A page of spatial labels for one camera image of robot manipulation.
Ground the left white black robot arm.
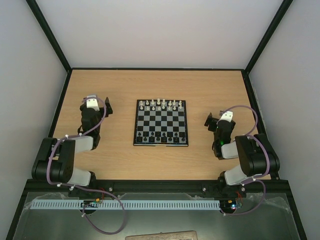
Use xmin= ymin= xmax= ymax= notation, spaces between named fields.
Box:
xmin=31 ymin=95 xmax=113 ymax=190

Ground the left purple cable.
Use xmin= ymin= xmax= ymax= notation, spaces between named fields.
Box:
xmin=46 ymin=97 xmax=127 ymax=236

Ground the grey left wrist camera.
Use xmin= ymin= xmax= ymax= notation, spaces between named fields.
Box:
xmin=84 ymin=94 xmax=100 ymax=111

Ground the black white chess board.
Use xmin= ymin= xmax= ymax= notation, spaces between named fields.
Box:
xmin=133 ymin=99 xmax=189 ymax=147

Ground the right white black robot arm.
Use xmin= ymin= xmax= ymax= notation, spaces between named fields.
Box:
xmin=204 ymin=111 xmax=280 ymax=196

